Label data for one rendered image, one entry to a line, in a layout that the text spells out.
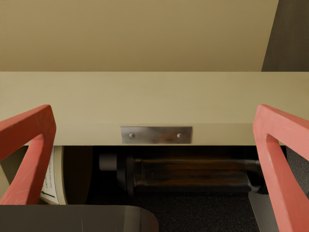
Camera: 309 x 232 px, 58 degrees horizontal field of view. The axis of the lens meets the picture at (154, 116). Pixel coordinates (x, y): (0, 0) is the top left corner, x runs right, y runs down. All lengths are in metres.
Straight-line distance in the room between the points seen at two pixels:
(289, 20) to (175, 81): 0.34
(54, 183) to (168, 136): 0.17
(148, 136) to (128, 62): 0.45
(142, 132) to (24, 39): 0.53
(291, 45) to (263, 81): 0.25
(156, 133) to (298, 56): 0.37
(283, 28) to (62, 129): 0.49
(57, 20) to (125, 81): 0.40
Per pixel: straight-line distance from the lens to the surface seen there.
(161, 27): 0.68
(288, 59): 0.61
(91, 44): 0.71
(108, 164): 0.43
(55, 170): 0.38
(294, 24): 0.61
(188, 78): 0.35
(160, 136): 0.28
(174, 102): 0.30
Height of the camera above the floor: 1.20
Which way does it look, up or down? level
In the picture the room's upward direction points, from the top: 90 degrees counter-clockwise
